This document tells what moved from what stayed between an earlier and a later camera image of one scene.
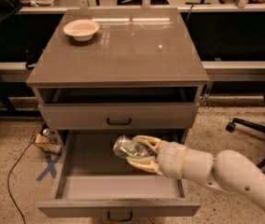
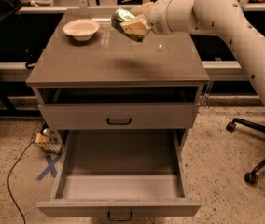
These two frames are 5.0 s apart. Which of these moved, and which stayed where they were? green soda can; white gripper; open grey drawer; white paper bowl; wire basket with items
Moved: green soda can; white gripper
Stayed: wire basket with items; white paper bowl; open grey drawer
